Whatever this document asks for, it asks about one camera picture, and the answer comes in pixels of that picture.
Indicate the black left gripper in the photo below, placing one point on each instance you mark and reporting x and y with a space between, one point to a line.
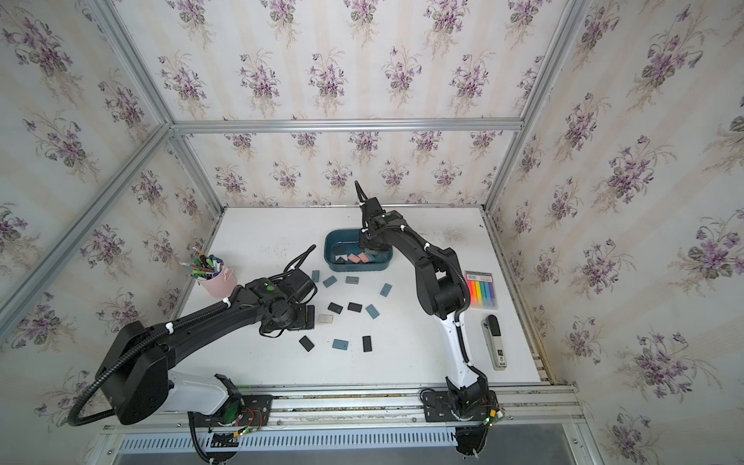
304 323

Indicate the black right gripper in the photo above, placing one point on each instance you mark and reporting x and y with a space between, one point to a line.
363 242

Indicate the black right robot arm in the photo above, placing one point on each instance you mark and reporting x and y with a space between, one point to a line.
443 293

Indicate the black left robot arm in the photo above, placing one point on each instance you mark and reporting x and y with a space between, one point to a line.
137 377

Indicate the teal plastic storage box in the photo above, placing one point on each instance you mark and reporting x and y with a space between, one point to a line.
350 239

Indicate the blue eraser bottom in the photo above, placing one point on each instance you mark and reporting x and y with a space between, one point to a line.
340 344

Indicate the blue eraser upper right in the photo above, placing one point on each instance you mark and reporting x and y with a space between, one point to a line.
386 289

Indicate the blue eraser centre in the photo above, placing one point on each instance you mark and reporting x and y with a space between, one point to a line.
372 311

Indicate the pink pen holder cup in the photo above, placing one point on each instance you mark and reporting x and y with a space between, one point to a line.
220 285

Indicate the coloured pens in cup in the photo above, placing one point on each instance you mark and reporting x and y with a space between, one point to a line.
205 267

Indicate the highlighter marker pack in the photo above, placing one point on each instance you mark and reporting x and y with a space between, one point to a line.
482 290

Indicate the grey black stapler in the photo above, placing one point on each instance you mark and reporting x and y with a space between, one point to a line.
494 342

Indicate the aluminium mounting rail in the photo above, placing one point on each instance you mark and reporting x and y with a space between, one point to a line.
305 407

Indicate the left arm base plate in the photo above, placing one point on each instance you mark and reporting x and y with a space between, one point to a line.
244 415

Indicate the white slotted cable duct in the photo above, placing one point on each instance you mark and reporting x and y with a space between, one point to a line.
290 440

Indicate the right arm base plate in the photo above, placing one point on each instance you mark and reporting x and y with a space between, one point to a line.
470 440

